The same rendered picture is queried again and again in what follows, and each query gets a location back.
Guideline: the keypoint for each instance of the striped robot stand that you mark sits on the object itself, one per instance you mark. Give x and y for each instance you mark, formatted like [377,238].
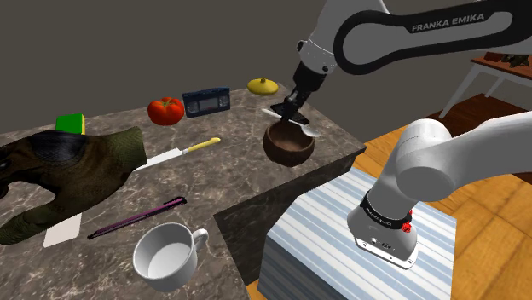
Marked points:
[316,249]

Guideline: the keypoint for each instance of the white-legged brown table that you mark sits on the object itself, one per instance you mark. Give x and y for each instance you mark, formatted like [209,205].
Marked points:
[478,68]

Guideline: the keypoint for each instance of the white cup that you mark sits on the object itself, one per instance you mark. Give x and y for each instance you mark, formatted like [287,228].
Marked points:
[166,261]

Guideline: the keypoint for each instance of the yellow squash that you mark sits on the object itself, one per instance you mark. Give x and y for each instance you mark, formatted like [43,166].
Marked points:
[262,87]

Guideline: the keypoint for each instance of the purple pen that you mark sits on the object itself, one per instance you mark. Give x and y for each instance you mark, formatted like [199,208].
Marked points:
[137,217]

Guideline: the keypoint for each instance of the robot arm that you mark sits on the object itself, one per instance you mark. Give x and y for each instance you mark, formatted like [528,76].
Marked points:
[419,166]

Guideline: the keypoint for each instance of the green and yellow block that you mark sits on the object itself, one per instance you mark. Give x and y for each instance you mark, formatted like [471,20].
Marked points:
[68,123]

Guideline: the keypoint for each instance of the brown wooden bowl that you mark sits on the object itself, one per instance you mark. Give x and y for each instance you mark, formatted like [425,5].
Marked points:
[289,153]

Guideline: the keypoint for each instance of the white spoon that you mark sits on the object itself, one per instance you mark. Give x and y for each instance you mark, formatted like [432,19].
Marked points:
[312,131]

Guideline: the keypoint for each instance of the dark blue video cassette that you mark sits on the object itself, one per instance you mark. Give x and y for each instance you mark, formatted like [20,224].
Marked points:
[206,104]

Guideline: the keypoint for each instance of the red tomato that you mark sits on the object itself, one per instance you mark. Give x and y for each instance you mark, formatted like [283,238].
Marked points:
[165,112]

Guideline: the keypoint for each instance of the white card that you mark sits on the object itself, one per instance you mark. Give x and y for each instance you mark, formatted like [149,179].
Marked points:
[62,234]

